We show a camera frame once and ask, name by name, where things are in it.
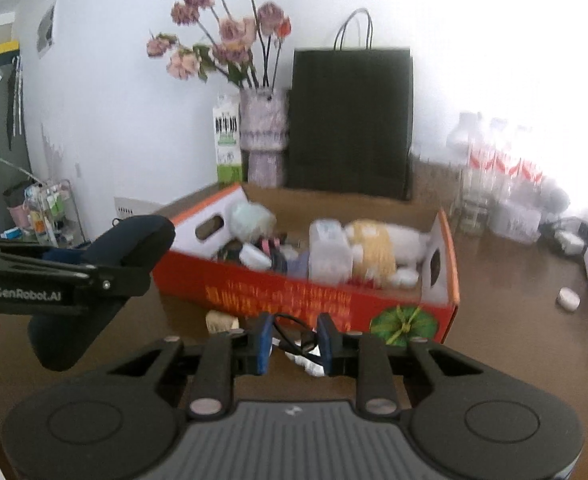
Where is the white power strip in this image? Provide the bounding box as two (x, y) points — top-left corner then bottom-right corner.
(539, 217), (588, 256)

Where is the dark blue glasses case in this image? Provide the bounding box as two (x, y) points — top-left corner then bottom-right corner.
(26, 215), (176, 372)

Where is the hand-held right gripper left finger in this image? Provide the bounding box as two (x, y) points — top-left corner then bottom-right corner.
(105, 311), (275, 420)

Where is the short black plug cable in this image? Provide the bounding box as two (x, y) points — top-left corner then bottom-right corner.
(271, 314), (322, 361)

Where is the clear drinking glass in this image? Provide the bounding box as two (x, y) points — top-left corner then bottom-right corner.
(456, 195), (490, 236)

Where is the white plastic cup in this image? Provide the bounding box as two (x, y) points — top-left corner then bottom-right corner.
(239, 244), (272, 270)

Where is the red cardboard box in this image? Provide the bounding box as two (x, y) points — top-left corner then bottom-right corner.
(151, 182), (461, 348)

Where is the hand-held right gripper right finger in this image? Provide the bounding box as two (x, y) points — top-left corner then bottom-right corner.
(317, 311), (485, 418)

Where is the group of plastic water bottles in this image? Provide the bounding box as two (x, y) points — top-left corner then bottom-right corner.
(446, 112), (550, 221)

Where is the small white round lid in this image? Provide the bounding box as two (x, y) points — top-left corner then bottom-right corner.
(555, 287), (581, 311)

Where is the yellow white plush toy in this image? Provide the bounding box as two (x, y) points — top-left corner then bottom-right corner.
(344, 218), (432, 288)

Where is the dried pink rose bouquet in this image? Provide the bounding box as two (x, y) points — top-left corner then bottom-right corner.
(146, 0), (292, 91)

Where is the clear lidded food container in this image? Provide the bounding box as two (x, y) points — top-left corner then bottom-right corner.
(409, 145), (462, 206)

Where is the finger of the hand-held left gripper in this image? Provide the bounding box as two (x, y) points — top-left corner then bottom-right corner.
(0, 255), (151, 306)
(0, 240), (95, 267)

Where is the brown wooden desktop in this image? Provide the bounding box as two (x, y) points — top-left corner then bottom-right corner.
(0, 157), (588, 461)

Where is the white floor grille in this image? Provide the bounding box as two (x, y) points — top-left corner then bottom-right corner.
(113, 196), (150, 221)

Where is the clear cotton swab container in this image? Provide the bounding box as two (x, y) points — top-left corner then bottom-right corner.
(308, 218), (355, 286)

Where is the purple textured vase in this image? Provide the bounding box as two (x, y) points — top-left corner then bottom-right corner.
(239, 87), (290, 190)

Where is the white green milk carton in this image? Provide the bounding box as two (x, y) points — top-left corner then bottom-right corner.
(211, 92), (245, 183)

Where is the balled clear plastic bag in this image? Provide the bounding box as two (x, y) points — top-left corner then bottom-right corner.
(230, 201), (277, 241)

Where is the white round camera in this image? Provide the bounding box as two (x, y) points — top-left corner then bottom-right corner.
(539, 180), (572, 216)

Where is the pale dried grass sprig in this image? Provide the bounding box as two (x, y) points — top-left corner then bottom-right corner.
(41, 130), (62, 181)

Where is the white patterned tin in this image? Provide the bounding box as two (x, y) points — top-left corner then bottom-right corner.
(489, 200), (542, 246)

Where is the wall panel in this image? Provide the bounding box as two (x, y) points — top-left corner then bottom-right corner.
(36, 2), (57, 53)

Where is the black paper bag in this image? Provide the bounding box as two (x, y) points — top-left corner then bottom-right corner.
(286, 7), (415, 202)

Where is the wire storage rack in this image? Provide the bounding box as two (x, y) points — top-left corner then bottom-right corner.
(0, 177), (87, 248)

